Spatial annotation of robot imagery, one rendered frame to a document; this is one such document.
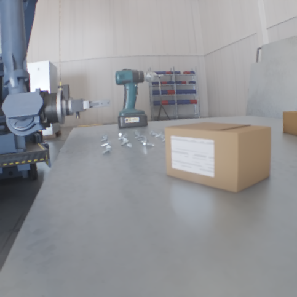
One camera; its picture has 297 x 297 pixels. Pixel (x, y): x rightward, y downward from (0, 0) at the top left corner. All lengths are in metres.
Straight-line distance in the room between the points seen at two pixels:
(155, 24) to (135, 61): 2.00
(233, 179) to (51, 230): 0.18
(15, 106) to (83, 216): 0.87
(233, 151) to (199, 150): 0.05
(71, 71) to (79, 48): 1.08
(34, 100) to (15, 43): 0.33
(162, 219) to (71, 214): 0.08
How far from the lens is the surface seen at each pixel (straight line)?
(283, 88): 3.74
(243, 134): 0.28
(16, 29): 1.31
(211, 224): 0.22
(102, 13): 12.32
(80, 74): 11.72
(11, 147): 2.20
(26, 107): 1.07
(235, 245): 0.19
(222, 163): 0.29
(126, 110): 1.10
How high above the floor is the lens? 0.74
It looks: 8 degrees down
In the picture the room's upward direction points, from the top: 4 degrees counter-clockwise
